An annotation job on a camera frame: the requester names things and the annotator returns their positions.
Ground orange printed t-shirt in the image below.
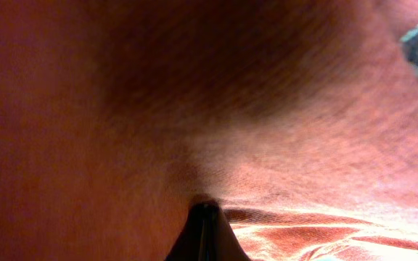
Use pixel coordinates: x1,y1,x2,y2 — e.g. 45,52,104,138
0,1,418,260

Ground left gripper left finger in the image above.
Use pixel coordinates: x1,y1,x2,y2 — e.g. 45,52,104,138
165,204,206,261

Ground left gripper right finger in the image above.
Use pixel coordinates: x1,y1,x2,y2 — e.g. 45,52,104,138
205,204,250,261

